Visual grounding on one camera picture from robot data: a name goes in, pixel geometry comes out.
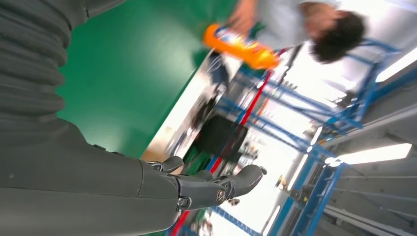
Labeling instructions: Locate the white desk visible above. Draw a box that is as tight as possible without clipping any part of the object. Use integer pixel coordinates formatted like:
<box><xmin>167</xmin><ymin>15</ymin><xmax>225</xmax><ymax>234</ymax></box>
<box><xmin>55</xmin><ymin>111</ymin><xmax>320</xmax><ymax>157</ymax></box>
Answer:
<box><xmin>143</xmin><ymin>49</ymin><xmax>242</xmax><ymax>164</ymax></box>

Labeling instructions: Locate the black bag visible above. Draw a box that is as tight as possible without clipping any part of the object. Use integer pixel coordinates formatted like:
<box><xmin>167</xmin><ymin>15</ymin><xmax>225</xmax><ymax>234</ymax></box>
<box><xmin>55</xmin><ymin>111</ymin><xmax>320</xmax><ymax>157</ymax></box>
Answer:
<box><xmin>192</xmin><ymin>116</ymin><xmax>248</xmax><ymax>160</ymax></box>

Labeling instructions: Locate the person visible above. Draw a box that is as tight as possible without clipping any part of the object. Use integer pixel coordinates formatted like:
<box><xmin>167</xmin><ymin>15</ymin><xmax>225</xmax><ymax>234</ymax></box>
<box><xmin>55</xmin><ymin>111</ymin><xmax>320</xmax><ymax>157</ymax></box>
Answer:
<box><xmin>228</xmin><ymin>0</ymin><xmax>365</xmax><ymax>64</ymax></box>

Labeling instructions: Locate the ceiling light strip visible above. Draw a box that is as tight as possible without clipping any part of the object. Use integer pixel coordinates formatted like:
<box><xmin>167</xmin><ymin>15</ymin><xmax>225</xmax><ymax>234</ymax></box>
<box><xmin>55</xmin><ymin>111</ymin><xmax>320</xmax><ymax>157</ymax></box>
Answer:
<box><xmin>376</xmin><ymin>47</ymin><xmax>417</xmax><ymax>84</ymax></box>
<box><xmin>326</xmin><ymin>143</ymin><xmax>413</xmax><ymax>167</ymax></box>

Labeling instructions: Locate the blue metal rack frame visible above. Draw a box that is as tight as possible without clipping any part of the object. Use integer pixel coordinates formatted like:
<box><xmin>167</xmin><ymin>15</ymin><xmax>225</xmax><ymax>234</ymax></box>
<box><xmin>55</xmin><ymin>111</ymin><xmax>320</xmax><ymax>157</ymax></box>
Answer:
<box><xmin>215</xmin><ymin>37</ymin><xmax>417</xmax><ymax>236</ymax></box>

